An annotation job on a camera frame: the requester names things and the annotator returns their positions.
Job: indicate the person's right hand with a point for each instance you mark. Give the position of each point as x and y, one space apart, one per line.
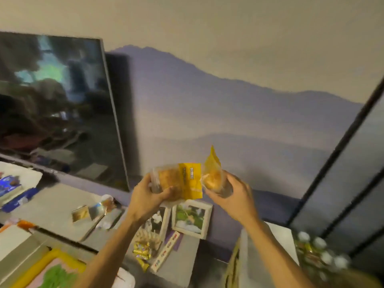
238 203

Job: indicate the person's left hand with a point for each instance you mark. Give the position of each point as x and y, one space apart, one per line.
144 203

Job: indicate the orange snack packet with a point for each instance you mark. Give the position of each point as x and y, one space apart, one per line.
213 176

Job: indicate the yellow bread snack packet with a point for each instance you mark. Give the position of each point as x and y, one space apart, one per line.
180 179

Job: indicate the yellow candy wrappers pile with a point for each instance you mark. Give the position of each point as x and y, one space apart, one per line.
141 251

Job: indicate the white cardboard box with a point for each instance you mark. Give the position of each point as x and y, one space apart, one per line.
249 266

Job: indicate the yellow juice bottle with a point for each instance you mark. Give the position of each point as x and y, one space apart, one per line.
303 237
319 243

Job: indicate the white snack basket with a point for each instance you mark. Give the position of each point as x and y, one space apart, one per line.
126 278

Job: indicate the small white milk bottle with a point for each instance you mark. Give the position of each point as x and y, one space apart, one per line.
326 257
341 262

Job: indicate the person's right forearm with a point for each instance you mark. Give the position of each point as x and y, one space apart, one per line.
276 260

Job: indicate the wooden stick rack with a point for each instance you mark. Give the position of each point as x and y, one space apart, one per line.
148 238

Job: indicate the silver foil packet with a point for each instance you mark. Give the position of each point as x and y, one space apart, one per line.
109 220

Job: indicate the purple paper sheet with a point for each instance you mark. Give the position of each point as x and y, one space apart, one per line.
177 241

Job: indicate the wooden strip red marks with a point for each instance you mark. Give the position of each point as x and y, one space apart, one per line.
165 251

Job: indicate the small open white box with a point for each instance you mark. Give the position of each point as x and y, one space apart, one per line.
80 214

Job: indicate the grey flat board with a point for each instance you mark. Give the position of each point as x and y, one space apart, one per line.
51 206

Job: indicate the open white carton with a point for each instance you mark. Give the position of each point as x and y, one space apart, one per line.
27 176

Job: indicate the orange plastic object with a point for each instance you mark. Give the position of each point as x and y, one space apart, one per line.
25 224

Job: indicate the black television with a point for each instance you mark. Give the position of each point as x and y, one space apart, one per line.
60 116

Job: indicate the blue tissue box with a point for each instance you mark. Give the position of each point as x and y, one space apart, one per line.
21 200

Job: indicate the yellow toy sand tray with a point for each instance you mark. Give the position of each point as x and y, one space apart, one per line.
36 268

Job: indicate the white closed box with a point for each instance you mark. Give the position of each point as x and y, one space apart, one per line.
27 254
13 239

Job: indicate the blue toys pile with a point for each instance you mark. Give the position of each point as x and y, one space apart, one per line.
9 184

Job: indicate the yellow wooden stool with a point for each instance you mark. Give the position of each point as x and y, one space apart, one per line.
363 278

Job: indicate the black white photo frame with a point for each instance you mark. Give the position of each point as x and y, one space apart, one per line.
157 221

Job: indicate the green landscape photo frame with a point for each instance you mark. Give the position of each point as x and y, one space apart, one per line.
192 218

